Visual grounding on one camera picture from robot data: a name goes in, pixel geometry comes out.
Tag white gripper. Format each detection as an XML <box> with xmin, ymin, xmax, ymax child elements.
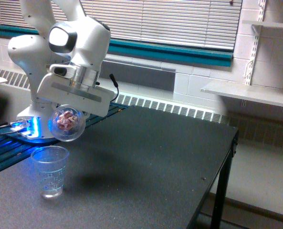
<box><xmin>37</xmin><ymin>64</ymin><xmax>115</xmax><ymax>116</ymax></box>

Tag lower white wall shelf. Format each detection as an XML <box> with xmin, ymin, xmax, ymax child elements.
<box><xmin>201</xmin><ymin>81</ymin><xmax>283</xmax><ymax>107</ymax></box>

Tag dark blue aluminium rail frame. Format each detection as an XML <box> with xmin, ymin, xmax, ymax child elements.
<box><xmin>0</xmin><ymin>136</ymin><xmax>59</xmax><ymax>172</ymax></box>

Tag pink candies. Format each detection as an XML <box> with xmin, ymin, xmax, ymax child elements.
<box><xmin>56</xmin><ymin>110</ymin><xmax>78</xmax><ymax>131</ymax></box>

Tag white slotted shelf rail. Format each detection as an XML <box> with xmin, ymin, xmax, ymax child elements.
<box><xmin>244</xmin><ymin>0</ymin><xmax>266</xmax><ymax>85</ymax></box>

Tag white wall shelf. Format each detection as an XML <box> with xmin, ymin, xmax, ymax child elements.
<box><xmin>242</xmin><ymin>20</ymin><xmax>283</xmax><ymax>30</ymax></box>
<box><xmin>201</xmin><ymin>81</ymin><xmax>283</xmax><ymax>107</ymax></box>

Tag upper white wall shelf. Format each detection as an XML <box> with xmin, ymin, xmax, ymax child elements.
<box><xmin>242</xmin><ymin>20</ymin><xmax>283</xmax><ymax>30</ymax></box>

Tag white baseboard heater grille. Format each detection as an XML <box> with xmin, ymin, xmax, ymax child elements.
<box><xmin>0</xmin><ymin>69</ymin><xmax>230</xmax><ymax>124</ymax></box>

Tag teal window sill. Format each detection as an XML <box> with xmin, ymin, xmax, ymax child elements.
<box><xmin>0</xmin><ymin>25</ymin><xmax>233</xmax><ymax>67</ymax></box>

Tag clear plastic cup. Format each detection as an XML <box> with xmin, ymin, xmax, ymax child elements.
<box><xmin>31</xmin><ymin>146</ymin><xmax>69</xmax><ymax>199</ymax></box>
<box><xmin>48</xmin><ymin>104</ymin><xmax>86</xmax><ymax>142</ymax></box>

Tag white window blinds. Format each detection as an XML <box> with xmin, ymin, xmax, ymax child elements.
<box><xmin>0</xmin><ymin>0</ymin><xmax>242</xmax><ymax>52</ymax></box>

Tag black table leg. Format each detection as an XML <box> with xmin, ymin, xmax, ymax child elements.
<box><xmin>210</xmin><ymin>130</ymin><xmax>239</xmax><ymax>229</ymax></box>

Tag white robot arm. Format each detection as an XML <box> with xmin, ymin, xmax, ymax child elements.
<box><xmin>8</xmin><ymin>0</ymin><xmax>114</xmax><ymax>141</ymax></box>

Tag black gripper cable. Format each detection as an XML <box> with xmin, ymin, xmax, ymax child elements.
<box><xmin>109</xmin><ymin>73</ymin><xmax>120</xmax><ymax>103</ymax></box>

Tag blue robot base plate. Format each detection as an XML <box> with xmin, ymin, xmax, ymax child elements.
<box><xmin>5</xmin><ymin>133</ymin><xmax>59</xmax><ymax>146</ymax></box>

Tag clear plastic cup on table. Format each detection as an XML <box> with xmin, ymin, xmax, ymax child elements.
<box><xmin>31</xmin><ymin>146</ymin><xmax>69</xmax><ymax>199</ymax></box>

